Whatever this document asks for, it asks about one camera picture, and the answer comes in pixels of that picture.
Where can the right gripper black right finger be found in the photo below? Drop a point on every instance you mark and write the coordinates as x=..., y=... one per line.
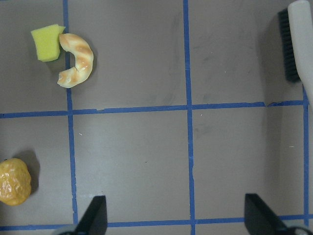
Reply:
x=259, y=219

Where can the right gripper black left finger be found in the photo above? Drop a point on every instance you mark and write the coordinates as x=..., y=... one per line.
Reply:
x=94, y=221

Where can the curved croissant bread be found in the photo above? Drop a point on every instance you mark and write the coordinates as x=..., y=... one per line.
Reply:
x=84, y=57

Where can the yellow green sponge piece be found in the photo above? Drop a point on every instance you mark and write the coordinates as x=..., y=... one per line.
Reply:
x=47, y=43

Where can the white brush black bristles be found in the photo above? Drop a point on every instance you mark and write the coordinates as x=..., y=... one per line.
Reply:
x=296, y=31

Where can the yellow brown potato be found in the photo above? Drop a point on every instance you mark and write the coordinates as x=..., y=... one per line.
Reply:
x=15, y=182

